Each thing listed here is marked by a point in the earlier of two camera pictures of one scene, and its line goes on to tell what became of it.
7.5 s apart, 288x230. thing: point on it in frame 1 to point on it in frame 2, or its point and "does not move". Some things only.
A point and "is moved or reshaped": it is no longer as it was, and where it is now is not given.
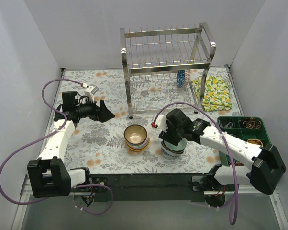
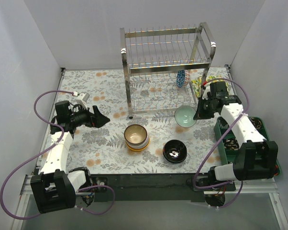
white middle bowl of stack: x=138 y=145 does not move
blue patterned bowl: x=181 y=78 does not move
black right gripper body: x=171 y=139 to x=204 y=107
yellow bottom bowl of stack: x=138 y=149 does not move
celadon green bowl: x=169 y=150 is moved or reshaped
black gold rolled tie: x=252 y=123 does not move
